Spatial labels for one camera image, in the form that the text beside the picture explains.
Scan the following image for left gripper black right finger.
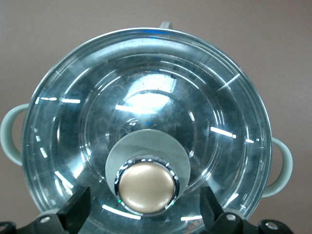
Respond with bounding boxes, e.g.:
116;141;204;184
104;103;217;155
199;186;259;234

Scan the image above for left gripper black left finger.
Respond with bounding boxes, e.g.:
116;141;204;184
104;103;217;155
17;186;91;234

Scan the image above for glass lid with beige knob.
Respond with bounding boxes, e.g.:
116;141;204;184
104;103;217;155
21;27;273;234

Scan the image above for grey pot with handles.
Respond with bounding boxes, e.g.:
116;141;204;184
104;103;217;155
0;20;293;234

